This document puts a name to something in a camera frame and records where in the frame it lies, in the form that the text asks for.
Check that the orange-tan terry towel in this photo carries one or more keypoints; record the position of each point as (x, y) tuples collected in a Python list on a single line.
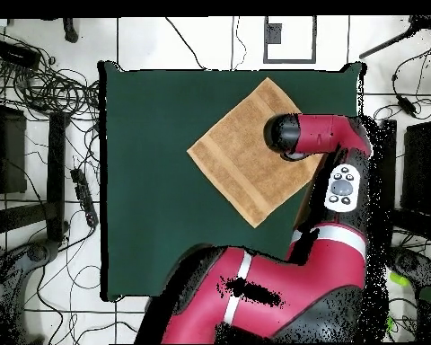
[(244, 161)]

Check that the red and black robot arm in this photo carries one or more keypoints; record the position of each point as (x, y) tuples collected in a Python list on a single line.
[(309, 269)]

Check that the black flat panel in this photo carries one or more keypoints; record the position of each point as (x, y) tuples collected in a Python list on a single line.
[(9, 151), (423, 169)]

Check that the dark green table cloth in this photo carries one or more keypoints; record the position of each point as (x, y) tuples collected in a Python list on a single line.
[(147, 215)]

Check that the black power strip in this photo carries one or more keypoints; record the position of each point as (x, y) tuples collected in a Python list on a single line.
[(84, 197)]

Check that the black stand beam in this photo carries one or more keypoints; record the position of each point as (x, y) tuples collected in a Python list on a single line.
[(389, 172), (55, 172)]

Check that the dark grey square box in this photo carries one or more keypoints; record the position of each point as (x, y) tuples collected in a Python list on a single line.
[(274, 34)]

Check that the dark grey round-headed stand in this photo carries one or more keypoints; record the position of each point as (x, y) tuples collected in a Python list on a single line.
[(411, 264), (37, 252)]

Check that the small bright green object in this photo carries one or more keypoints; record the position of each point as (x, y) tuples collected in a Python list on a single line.
[(398, 279)]

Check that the black office chair base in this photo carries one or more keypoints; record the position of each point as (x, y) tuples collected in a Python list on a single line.
[(71, 30)]

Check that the black tripod leg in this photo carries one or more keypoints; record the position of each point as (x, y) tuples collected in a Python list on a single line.
[(388, 44)]

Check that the black power adapter box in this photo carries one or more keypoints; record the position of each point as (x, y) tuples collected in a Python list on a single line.
[(16, 54)]

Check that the grey rectangular frame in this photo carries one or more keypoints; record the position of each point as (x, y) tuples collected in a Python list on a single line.
[(314, 39)]

